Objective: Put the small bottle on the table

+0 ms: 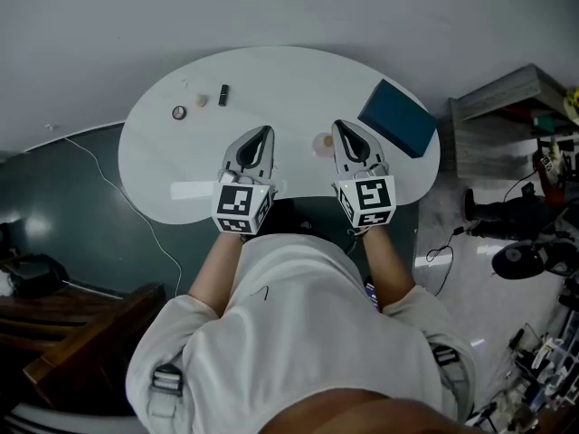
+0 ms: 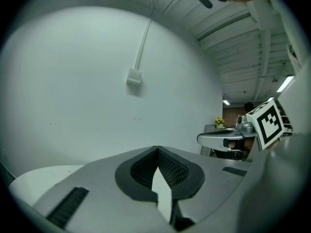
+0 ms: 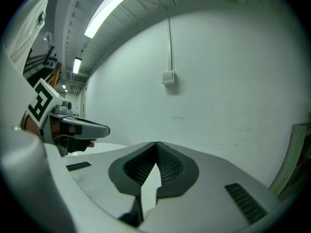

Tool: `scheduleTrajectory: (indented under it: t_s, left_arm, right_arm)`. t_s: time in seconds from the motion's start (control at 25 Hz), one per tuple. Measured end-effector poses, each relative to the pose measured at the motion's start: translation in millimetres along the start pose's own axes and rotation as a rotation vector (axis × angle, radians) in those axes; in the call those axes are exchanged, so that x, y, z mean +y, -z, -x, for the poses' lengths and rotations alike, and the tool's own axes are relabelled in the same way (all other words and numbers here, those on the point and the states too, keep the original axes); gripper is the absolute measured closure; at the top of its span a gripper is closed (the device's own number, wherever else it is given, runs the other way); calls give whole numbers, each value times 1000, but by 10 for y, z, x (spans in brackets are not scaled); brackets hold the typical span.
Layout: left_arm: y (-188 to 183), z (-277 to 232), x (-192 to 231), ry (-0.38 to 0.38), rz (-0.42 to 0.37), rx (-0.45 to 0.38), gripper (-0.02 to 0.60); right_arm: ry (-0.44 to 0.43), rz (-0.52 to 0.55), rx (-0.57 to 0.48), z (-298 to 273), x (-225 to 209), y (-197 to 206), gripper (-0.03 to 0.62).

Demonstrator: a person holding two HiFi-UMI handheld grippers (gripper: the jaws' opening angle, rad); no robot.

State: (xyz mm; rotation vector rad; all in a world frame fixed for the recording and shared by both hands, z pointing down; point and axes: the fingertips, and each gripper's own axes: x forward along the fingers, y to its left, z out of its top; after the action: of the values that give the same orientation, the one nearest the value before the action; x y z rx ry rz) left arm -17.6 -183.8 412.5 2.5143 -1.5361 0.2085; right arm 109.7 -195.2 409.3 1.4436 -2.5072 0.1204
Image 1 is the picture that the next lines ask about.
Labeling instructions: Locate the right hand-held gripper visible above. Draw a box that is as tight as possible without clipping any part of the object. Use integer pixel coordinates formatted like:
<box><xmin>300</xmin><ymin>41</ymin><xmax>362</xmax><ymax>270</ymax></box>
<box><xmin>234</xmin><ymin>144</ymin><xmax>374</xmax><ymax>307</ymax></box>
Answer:
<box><xmin>330</xmin><ymin>119</ymin><xmax>397</xmax><ymax>230</ymax></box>

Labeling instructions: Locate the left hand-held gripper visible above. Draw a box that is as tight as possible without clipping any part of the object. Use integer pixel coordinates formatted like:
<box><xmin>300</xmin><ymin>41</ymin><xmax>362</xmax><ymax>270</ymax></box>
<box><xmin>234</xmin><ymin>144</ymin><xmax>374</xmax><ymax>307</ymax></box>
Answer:
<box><xmin>211</xmin><ymin>125</ymin><xmax>279</xmax><ymax>236</ymax></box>

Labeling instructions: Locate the small orange round object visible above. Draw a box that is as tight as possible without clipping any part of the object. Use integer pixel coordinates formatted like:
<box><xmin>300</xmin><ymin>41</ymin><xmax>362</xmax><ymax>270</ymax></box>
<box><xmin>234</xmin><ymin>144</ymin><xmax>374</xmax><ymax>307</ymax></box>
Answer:
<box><xmin>311</xmin><ymin>132</ymin><xmax>337</xmax><ymax>159</ymax></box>

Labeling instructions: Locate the person's right forearm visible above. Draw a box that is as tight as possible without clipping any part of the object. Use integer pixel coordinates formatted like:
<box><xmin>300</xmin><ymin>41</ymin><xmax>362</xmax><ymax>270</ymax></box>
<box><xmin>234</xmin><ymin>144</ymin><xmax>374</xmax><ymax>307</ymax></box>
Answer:
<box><xmin>358</xmin><ymin>227</ymin><xmax>418</xmax><ymax>316</ymax></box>

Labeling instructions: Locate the person's left forearm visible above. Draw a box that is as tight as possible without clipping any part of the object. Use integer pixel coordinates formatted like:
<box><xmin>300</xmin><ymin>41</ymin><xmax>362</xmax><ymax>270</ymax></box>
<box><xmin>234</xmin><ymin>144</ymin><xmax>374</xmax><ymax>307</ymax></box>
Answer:
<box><xmin>186</xmin><ymin>231</ymin><xmax>246</xmax><ymax>321</ymax></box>

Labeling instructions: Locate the white oval table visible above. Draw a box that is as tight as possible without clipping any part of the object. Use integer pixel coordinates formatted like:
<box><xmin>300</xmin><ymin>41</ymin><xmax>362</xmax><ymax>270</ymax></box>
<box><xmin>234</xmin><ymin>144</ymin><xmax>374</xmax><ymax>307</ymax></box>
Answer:
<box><xmin>118</xmin><ymin>45</ymin><xmax>442</xmax><ymax>226</ymax></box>

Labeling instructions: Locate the dark green box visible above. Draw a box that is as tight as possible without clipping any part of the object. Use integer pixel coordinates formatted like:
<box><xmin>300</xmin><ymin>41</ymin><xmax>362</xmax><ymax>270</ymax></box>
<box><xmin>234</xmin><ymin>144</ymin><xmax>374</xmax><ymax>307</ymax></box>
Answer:
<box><xmin>356</xmin><ymin>78</ymin><xmax>438</xmax><ymax>160</ymax></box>

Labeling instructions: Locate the black stool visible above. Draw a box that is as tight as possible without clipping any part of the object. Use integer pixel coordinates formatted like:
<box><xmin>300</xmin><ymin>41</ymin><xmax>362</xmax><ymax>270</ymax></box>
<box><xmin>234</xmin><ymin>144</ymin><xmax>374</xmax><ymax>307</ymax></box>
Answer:
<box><xmin>270</xmin><ymin>195</ymin><xmax>364</xmax><ymax>256</ymax></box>

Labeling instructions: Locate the grey wooden shelf desk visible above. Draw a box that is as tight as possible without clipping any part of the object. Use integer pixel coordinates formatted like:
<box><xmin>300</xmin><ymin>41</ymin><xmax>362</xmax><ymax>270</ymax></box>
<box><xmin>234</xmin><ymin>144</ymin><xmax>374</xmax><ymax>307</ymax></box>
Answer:
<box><xmin>446</xmin><ymin>62</ymin><xmax>579</xmax><ymax>181</ymax></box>

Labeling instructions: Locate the phone with blue screen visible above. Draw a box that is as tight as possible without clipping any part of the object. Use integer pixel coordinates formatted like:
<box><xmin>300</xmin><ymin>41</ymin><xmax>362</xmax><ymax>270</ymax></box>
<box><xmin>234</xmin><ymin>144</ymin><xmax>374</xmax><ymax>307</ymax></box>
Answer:
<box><xmin>363</xmin><ymin>275</ymin><xmax>382</xmax><ymax>312</ymax></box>

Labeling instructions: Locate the person's white shirt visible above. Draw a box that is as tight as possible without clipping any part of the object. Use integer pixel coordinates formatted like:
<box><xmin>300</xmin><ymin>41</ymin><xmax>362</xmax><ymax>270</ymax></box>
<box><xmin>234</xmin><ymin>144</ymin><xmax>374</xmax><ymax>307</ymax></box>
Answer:
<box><xmin>126</xmin><ymin>232</ymin><xmax>477</xmax><ymax>434</ymax></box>

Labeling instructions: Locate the black bag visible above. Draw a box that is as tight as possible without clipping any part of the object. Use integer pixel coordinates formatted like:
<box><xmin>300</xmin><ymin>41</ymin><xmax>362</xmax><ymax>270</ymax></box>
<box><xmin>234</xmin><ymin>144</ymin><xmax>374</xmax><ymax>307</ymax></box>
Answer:
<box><xmin>7</xmin><ymin>252</ymin><xmax>70</xmax><ymax>298</ymax></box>

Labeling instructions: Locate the white floor cable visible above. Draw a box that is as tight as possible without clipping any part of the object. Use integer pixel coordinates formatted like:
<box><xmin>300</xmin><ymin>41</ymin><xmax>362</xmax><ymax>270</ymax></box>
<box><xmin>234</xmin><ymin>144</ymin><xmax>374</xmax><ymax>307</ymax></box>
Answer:
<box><xmin>44</xmin><ymin>123</ymin><xmax>183</xmax><ymax>298</ymax></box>

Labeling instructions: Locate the black floor cable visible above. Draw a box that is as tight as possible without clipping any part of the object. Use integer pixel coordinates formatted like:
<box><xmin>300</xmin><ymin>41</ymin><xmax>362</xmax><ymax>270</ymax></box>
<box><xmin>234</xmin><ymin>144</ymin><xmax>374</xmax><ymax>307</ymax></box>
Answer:
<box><xmin>424</xmin><ymin>225</ymin><xmax>468</xmax><ymax>298</ymax></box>

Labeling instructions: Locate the grey backpack strap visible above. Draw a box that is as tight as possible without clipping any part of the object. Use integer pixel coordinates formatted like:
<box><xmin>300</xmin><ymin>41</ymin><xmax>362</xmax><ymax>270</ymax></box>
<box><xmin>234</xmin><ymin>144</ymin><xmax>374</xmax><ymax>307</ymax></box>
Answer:
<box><xmin>147</xmin><ymin>363</ymin><xmax>185</xmax><ymax>420</ymax></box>
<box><xmin>431</xmin><ymin>344</ymin><xmax>468</xmax><ymax>407</ymax></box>

